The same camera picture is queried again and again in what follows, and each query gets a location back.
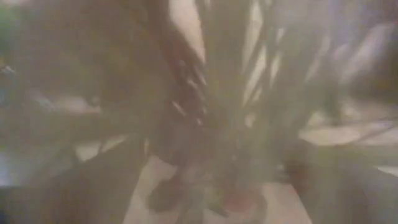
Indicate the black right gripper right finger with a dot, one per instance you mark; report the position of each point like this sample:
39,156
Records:
351,202

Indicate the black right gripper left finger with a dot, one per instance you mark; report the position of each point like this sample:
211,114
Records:
62,199

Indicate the pink veined flower spray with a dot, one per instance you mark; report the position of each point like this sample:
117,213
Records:
230,93

